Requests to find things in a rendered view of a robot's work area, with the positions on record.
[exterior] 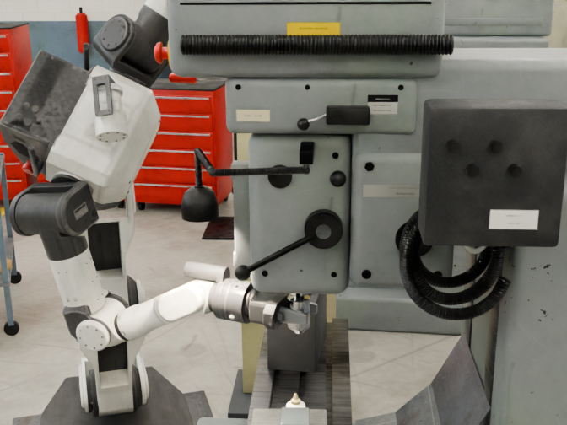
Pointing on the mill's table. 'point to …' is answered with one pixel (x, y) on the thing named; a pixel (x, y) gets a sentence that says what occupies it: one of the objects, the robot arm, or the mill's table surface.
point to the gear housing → (318, 104)
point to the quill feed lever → (327, 223)
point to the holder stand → (299, 342)
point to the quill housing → (298, 212)
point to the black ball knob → (337, 179)
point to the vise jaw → (267, 416)
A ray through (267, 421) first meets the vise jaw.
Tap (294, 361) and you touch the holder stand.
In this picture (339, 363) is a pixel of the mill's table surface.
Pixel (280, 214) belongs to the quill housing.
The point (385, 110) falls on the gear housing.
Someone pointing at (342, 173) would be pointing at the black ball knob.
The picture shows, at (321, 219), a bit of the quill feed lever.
